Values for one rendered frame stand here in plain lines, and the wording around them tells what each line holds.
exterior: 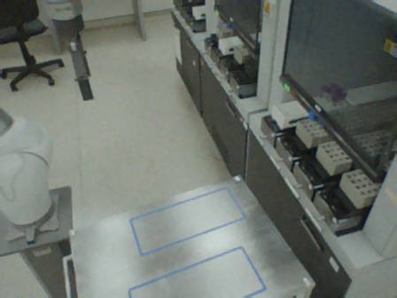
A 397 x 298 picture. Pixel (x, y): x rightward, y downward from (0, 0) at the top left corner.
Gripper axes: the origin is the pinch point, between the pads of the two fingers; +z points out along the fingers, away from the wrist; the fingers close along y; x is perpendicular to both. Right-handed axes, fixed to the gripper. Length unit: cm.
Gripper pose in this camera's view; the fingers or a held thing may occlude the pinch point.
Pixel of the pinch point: (86, 84)
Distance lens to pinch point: 110.3
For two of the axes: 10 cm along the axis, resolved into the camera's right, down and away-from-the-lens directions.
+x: 9.6, -2.2, 1.9
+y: 2.8, 6.3, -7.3
